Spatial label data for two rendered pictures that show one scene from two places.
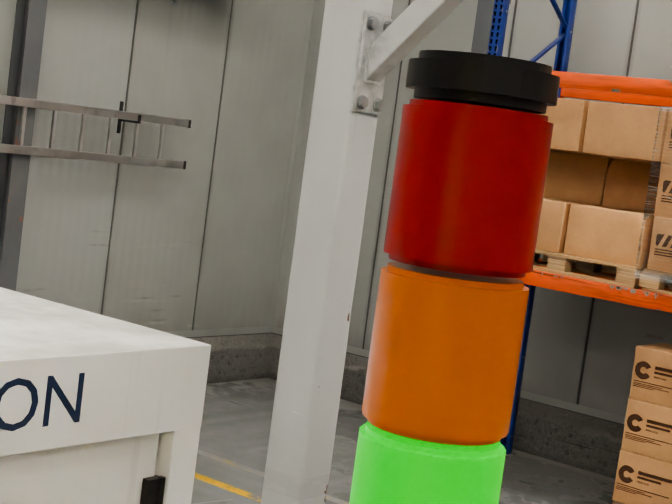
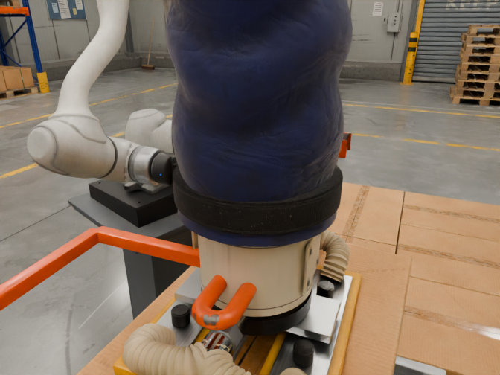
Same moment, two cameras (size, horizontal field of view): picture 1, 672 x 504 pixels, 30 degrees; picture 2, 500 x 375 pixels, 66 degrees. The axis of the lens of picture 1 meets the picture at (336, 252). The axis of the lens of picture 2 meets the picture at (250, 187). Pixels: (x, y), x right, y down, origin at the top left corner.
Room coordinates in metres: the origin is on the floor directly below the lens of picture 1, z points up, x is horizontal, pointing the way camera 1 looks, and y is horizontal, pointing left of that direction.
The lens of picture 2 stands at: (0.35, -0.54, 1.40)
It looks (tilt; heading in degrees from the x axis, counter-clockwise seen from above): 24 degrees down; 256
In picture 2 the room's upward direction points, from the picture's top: straight up
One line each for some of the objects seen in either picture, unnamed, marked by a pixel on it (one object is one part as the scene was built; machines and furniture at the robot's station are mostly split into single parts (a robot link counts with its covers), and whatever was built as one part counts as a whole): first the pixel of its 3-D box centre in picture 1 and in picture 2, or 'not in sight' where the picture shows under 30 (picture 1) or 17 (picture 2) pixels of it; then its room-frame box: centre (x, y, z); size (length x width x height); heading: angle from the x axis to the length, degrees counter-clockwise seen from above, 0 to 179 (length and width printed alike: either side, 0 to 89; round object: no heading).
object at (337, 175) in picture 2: not in sight; (254, 181); (0.23, -1.02, 1.20); 0.23 x 0.23 x 0.04
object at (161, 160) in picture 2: not in sight; (176, 170); (0.32, -1.40, 1.08); 0.09 x 0.07 x 0.08; 144
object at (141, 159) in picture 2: not in sight; (150, 165); (0.37, -1.45, 1.08); 0.09 x 0.06 x 0.09; 54
